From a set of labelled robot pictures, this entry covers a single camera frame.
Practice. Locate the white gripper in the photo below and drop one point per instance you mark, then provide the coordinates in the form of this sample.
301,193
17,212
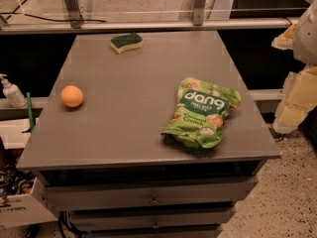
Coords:
307,39

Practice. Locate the orange fruit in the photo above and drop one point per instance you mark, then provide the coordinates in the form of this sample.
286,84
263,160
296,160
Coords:
71,96

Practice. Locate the green and yellow sponge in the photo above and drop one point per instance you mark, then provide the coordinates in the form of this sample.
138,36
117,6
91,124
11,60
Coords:
123,43

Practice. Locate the green dang chips bag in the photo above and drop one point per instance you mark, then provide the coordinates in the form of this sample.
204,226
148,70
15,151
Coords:
198,118

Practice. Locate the grey drawer cabinet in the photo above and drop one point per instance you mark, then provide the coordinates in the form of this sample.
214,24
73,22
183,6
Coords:
102,160

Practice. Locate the top drawer knob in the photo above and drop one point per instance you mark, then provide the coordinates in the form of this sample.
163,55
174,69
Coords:
153,200

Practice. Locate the drawer knob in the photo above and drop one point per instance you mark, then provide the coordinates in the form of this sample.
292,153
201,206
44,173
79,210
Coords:
156,226
153,200

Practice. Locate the white pump bottle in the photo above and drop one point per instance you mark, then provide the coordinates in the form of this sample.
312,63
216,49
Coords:
12,92

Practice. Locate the white cardboard box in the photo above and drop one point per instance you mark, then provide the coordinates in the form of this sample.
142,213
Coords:
22,208

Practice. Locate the left metal bracket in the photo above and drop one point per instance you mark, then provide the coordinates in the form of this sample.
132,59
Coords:
74,15

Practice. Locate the green handled tool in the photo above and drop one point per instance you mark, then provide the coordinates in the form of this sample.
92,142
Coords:
32,121

